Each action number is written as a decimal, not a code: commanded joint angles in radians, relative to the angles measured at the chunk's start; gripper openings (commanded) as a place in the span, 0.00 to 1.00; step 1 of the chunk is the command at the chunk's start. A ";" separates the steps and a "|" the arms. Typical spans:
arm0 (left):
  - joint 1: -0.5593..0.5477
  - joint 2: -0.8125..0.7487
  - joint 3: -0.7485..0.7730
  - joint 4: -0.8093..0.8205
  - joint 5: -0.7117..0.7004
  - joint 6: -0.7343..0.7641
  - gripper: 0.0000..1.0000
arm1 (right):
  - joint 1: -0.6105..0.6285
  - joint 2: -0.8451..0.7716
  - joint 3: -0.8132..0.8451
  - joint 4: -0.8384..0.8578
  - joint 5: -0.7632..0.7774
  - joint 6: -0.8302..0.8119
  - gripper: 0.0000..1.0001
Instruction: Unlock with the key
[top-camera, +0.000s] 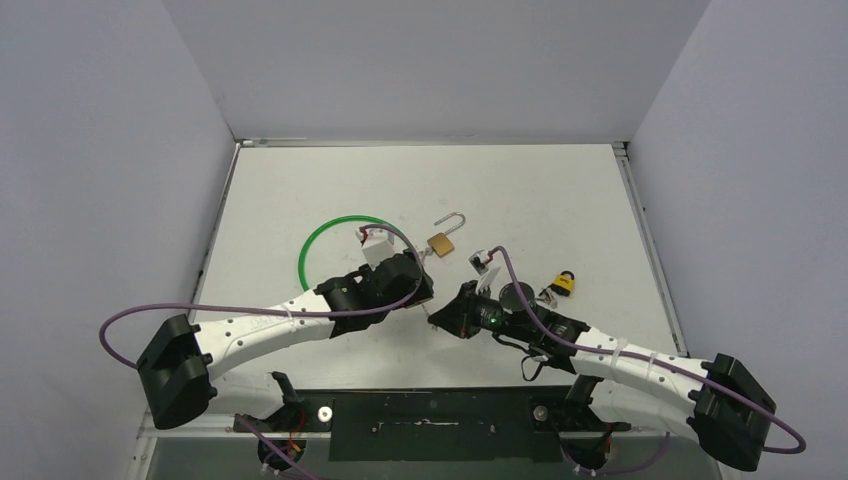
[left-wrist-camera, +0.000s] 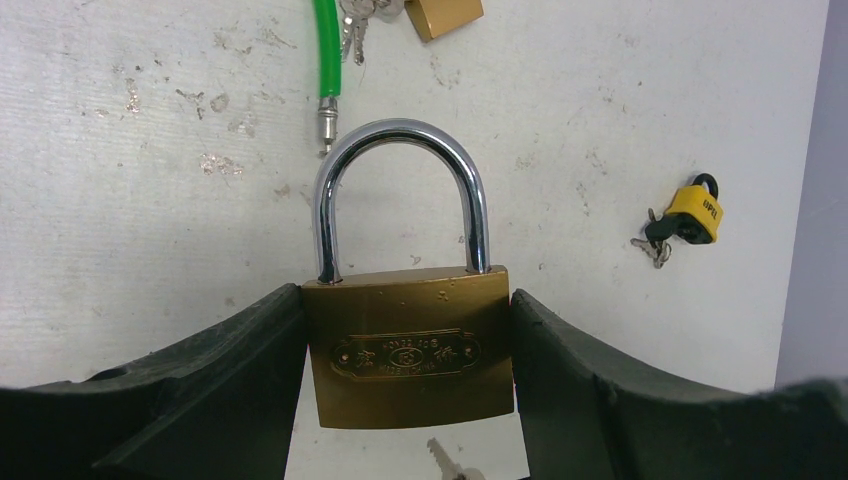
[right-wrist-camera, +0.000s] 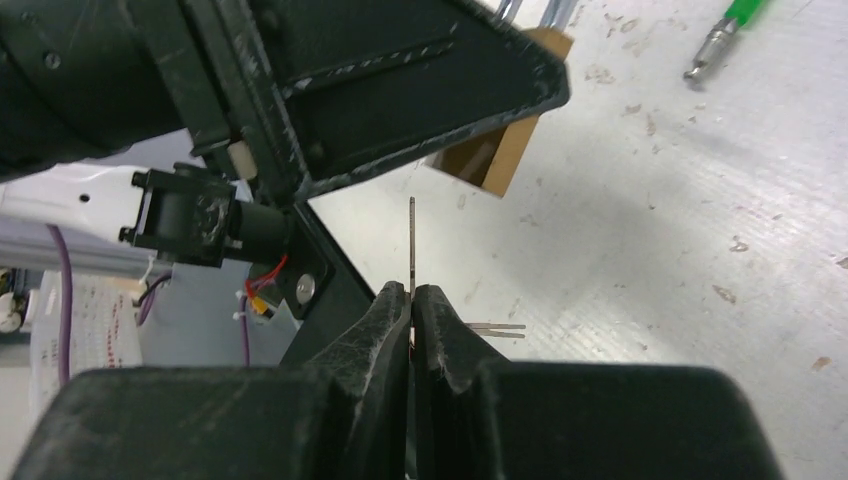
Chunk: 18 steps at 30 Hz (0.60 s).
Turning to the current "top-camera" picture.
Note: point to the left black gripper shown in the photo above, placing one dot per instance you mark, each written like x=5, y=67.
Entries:
x=423, y=290

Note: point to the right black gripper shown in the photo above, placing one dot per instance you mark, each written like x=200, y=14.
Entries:
x=463, y=307

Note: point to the brass padlock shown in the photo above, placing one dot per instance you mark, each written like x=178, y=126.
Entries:
x=422, y=304
x=439, y=244

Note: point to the yellow padlock keys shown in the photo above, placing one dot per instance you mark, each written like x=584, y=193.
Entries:
x=548, y=298

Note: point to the yellow black padlock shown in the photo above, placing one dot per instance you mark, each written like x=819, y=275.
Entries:
x=563, y=284

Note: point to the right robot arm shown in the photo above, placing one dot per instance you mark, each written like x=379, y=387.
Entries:
x=716, y=403

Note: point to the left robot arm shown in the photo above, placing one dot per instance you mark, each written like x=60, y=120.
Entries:
x=188, y=370

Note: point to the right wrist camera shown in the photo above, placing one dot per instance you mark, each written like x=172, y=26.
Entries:
x=481, y=262

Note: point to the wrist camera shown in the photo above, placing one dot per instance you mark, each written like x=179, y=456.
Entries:
x=377, y=245
x=481, y=262

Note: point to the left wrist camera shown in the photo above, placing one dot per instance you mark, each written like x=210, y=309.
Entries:
x=377, y=245

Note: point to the black base frame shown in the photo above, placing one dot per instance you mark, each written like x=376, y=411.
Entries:
x=541, y=424

